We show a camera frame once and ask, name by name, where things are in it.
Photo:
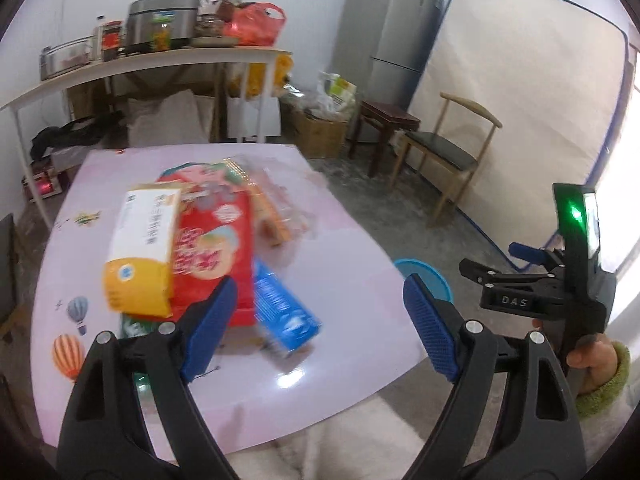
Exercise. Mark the black bag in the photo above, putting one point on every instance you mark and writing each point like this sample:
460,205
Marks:
75,132

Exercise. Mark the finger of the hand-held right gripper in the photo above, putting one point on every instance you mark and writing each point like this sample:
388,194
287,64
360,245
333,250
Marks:
515,300
530,251

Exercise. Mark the beige sack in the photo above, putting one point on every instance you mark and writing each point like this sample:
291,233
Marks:
165,120

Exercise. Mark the shallow plate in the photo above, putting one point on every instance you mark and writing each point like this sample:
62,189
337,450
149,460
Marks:
215,41

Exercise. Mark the clear plastic packaging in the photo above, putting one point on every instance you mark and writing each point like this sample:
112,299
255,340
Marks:
285,200

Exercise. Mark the yellow plastic bag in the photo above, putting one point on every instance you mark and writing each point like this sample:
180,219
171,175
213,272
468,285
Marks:
257,77

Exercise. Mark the person's right hand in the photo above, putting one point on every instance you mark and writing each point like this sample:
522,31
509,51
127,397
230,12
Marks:
600,360

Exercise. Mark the white shelf table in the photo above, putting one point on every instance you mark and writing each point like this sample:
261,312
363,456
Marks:
150,60

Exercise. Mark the red label jar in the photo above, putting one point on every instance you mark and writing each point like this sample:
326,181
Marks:
110,37

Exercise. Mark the silver rice cooker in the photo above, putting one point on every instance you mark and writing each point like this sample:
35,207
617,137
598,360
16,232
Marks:
160,20

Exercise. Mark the white mattress with blue edge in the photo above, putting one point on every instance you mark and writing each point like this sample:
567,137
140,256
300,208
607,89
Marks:
525,85

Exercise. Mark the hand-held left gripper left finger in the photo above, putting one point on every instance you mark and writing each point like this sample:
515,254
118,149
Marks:
207,325

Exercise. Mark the red plastic bag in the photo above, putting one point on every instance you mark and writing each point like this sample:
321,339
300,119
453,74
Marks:
257,25

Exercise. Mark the green label plastic bottle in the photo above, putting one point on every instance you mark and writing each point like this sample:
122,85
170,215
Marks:
137,327

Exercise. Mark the dark wooden stool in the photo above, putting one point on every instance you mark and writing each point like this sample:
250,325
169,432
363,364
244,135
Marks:
387,112

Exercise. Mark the white plastic bag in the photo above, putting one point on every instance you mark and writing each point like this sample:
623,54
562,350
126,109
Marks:
340,90

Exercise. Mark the white storage box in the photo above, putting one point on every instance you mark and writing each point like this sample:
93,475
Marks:
250,117

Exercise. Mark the blue cardboard box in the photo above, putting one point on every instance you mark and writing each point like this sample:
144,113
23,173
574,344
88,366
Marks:
285,310

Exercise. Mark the blue plastic basket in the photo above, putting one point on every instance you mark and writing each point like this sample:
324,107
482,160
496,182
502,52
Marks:
430,272

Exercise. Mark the grey refrigerator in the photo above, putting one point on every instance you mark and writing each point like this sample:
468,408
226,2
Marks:
395,25

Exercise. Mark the glass jar with dark contents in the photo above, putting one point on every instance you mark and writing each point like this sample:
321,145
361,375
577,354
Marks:
210,25

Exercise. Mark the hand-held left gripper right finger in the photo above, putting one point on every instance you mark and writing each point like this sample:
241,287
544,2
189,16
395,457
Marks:
430,325

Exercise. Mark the wooden chair with dark seat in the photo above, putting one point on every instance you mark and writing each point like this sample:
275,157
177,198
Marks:
445,147

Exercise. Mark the brown cardboard box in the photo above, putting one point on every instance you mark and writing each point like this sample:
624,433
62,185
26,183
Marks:
320,135

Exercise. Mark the red snack bag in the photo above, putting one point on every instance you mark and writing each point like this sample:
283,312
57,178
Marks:
210,245

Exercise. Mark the clear glass container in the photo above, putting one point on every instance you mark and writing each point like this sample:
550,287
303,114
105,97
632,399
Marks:
67,57

